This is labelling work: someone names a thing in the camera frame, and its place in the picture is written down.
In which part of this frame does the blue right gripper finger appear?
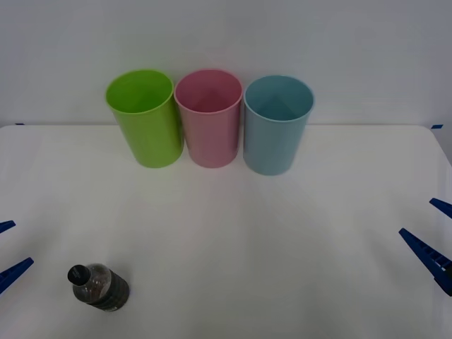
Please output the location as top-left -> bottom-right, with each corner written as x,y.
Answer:
398,227 -> 452,295
429,198 -> 452,218

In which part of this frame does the dark plastic bottle black cap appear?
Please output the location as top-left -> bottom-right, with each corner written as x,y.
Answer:
66,262 -> 131,313

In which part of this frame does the green plastic bin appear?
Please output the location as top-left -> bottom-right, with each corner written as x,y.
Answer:
105,69 -> 185,170

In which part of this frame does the pale blue plastic bin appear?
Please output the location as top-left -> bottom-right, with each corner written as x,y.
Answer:
242,74 -> 316,176

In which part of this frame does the pink plastic bin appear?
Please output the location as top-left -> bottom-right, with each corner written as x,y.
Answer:
173,68 -> 244,169

